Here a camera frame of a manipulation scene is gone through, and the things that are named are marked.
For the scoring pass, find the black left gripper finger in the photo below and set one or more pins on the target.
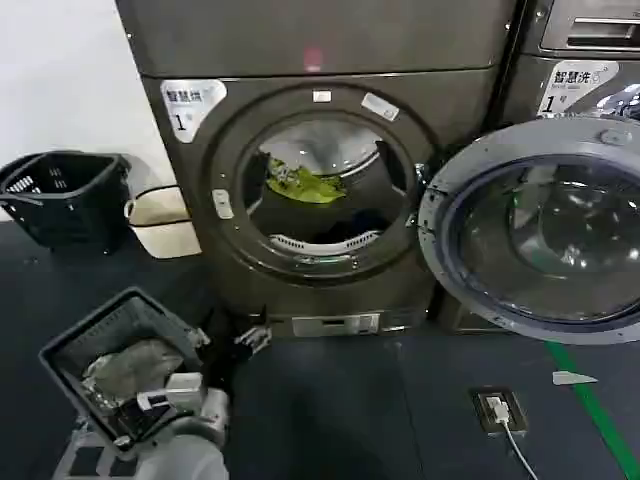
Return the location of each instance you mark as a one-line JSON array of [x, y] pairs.
[[257, 348], [252, 334]]

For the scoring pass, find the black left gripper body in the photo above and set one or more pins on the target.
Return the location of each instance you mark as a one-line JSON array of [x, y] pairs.
[[225, 367]]

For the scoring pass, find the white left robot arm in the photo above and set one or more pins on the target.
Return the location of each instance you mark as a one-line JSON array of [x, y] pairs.
[[200, 450]]

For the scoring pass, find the pale grey garment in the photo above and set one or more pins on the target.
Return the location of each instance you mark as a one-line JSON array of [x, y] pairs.
[[130, 360]]

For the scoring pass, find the grey plastic laundry basket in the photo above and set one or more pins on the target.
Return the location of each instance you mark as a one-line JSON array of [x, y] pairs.
[[125, 320]]

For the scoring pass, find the dark blue garment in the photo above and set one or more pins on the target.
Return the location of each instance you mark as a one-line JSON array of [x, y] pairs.
[[350, 225]]

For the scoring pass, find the yellow-green garment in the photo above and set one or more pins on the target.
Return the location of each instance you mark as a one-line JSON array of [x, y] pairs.
[[310, 185]]

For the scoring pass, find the black plastic basket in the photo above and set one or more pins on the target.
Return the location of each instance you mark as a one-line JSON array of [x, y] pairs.
[[75, 210]]

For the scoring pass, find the round glass dryer door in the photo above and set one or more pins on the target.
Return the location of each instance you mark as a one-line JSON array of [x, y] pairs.
[[442, 225]]

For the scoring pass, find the steel floor socket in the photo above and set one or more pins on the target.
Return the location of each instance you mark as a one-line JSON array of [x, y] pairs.
[[481, 416]]

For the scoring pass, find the white charger plug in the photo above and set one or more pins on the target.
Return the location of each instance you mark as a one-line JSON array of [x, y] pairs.
[[497, 407]]

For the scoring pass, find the grey dryer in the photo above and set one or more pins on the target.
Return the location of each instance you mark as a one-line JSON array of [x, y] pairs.
[[325, 40]]

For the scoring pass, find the white paper arrow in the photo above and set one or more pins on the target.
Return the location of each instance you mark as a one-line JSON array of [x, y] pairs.
[[570, 378]]

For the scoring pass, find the green floor tape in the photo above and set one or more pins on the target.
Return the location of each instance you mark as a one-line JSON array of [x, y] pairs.
[[600, 425]]

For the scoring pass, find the grey washing machine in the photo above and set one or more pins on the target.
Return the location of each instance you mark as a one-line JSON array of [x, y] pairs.
[[575, 60]]

